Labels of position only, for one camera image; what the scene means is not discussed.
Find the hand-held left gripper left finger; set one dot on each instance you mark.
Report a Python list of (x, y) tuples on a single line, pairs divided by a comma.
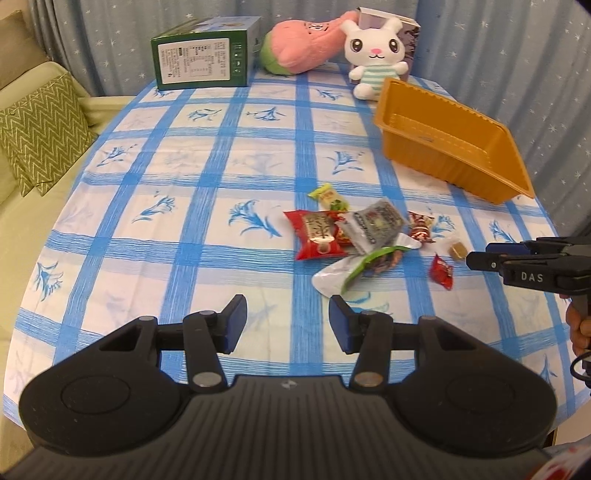
[(235, 323)]

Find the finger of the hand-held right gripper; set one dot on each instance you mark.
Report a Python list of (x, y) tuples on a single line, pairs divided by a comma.
[(508, 248), (482, 262)]

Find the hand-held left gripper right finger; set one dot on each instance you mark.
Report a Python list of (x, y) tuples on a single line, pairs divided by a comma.
[(339, 323)]

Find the clear caramel candy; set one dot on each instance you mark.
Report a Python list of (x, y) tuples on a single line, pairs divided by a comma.
[(458, 250)]

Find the small red candy packet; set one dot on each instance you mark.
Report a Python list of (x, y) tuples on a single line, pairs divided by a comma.
[(442, 272)]

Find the green and white snack packet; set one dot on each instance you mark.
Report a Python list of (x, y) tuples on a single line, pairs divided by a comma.
[(337, 274)]

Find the dark red candy packet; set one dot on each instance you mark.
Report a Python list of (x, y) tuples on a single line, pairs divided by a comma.
[(421, 226)]

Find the red foil snack packet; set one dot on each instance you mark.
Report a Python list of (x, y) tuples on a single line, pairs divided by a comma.
[(345, 237)]

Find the large red snack packet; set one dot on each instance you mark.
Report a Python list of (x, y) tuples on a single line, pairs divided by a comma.
[(314, 233)]

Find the grey snack packet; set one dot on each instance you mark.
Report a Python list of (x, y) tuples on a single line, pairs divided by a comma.
[(374, 221)]

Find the orange plastic tray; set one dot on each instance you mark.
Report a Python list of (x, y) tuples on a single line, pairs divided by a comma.
[(443, 152)]

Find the red and green candy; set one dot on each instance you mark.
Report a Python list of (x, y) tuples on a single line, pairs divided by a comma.
[(328, 197)]

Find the person's right hand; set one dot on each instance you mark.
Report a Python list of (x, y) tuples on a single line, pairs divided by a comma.
[(579, 330)]

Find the person's printed clothing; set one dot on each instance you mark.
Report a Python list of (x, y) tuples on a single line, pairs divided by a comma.
[(570, 464)]

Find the white and purple box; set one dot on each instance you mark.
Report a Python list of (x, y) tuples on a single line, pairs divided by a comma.
[(413, 39)]

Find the beige sofa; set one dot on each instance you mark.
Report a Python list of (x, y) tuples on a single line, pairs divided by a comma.
[(27, 221)]

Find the white bunny plush toy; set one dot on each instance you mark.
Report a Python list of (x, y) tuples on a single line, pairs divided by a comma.
[(376, 50)]

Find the green cardboard box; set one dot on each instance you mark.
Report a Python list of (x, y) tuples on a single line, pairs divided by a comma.
[(203, 57)]

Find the green zigzag cushion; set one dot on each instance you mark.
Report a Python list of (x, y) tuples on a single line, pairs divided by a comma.
[(44, 134)]

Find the pink peach plush toy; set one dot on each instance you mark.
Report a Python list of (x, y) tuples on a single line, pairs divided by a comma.
[(300, 44)]

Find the plain beige cushion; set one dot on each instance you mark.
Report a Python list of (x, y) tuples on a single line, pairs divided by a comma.
[(18, 46)]

